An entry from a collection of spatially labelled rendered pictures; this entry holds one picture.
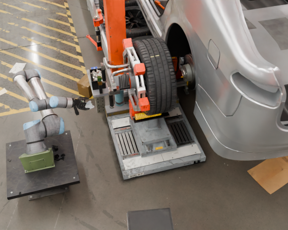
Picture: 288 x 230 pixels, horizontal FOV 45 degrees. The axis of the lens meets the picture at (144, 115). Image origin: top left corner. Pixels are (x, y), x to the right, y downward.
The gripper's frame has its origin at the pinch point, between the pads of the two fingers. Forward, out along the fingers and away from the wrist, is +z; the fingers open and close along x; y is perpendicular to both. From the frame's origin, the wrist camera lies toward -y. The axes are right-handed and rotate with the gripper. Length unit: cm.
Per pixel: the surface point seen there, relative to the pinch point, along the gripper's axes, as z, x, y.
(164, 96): 40, -30, 43
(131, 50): 19, 11, 55
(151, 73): 25, -20, 55
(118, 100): 29.4, 13.1, 0.4
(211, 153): 126, -37, -17
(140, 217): 24, -95, -28
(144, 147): 61, -17, -31
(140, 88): 21, -22, 42
